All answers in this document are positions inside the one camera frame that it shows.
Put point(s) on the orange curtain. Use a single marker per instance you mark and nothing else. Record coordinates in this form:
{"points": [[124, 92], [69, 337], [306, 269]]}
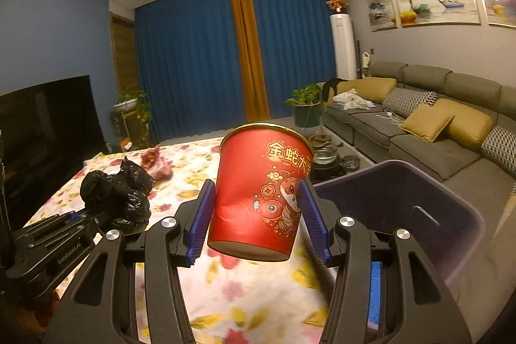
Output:
{"points": [[250, 54]]}

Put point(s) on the trailing plant in white pot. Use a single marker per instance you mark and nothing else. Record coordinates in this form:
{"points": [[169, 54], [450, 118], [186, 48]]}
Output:
{"points": [[125, 104]]}

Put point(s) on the red snack wrapper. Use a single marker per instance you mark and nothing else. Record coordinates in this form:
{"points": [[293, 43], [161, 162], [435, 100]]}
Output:
{"points": [[149, 156]]}

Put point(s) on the white clothes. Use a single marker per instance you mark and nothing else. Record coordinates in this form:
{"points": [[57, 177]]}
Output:
{"points": [[352, 100]]}

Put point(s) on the dark coffee table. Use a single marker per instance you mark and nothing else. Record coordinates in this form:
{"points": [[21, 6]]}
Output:
{"points": [[354, 170]]}

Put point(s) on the white standing air conditioner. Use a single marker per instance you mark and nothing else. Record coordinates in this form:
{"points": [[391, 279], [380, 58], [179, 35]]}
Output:
{"points": [[343, 45]]}

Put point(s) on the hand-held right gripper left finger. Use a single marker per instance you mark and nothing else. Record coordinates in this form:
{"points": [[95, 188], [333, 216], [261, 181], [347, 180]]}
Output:
{"points": [[201, 223]]}

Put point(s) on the yellow wooden plant stand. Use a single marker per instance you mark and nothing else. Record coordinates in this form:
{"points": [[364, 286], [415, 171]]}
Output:
{"points": [[129, 126]]}

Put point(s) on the black plastic bag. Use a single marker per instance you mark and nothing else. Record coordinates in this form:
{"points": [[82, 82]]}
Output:
{"points": [[117, 191]]}

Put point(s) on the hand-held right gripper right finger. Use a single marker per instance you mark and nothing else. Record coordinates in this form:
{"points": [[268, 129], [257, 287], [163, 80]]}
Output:
{"points": [[312, 223]]}

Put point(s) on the glass teapot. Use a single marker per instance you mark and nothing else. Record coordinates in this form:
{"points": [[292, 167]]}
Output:
{"points": [[324, 150]]}

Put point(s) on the purple plastic bin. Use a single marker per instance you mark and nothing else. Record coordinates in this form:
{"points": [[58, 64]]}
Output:
{"points": [[383, 187]]}

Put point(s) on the small landscape painting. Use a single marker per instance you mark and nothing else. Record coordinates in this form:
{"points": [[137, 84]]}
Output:
{"points": [[379, 5]]}

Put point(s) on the patterned grey cushion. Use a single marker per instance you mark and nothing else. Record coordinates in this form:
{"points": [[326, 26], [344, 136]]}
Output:
{"points": [[500, 146], [407, 102]]}

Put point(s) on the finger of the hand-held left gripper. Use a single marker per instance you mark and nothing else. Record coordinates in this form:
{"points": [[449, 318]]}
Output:
{"points": [[48, 227], [86, 229]]}

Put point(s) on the brown wooden door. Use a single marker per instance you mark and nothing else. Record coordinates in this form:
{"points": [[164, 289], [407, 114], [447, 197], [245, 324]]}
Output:
{"points": [[123, 58]]}

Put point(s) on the large yellow cushion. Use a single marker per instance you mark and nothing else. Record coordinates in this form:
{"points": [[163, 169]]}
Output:
{"points": [[471, 124]]}

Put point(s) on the grey sofa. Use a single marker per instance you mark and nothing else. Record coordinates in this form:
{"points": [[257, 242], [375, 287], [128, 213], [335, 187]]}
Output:
{"points": [[371, 130]]}

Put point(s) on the blue curtain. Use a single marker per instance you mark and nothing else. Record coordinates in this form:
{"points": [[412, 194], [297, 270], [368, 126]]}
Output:
{"points": [[294, 54], [189, 66]]}

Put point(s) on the white handheld vacuum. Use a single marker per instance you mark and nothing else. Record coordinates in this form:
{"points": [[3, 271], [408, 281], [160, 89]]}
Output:
{"points": [[365, 64]]}

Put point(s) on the black flat television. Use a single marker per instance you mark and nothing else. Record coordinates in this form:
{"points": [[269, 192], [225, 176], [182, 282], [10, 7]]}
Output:
{"points": [[44, 134]]}

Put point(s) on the red cup with gold lining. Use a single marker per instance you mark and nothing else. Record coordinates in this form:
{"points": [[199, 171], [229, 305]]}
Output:
{"points": [[250, 187]]}

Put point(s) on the large pink plastic bag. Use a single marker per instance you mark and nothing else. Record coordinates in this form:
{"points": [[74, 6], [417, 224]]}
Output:
{"points": [[161, 170]]}

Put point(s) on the plant in green pot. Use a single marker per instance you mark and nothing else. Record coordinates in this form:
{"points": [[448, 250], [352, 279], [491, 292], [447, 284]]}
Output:
{"points": [[304, 106]]}

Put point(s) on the square yellow cushion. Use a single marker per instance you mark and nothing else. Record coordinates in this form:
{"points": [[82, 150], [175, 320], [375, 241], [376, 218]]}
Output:
{"points": [[427, 122]]}

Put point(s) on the orange white object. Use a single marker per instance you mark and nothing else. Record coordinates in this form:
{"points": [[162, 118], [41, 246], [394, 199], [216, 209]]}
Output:
{"points": [[127, 145]]}

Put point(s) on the red gold flower decoration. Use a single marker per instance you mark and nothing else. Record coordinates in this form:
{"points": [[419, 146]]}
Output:
{"points": [[336, 1]]}

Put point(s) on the black garment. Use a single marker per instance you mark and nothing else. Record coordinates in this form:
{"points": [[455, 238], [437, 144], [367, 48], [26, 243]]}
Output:
{"points": [[330, 86]]}

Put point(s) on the long yellow cushion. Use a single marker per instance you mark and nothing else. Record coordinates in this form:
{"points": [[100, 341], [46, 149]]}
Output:
{"points": [[371, 88]]}

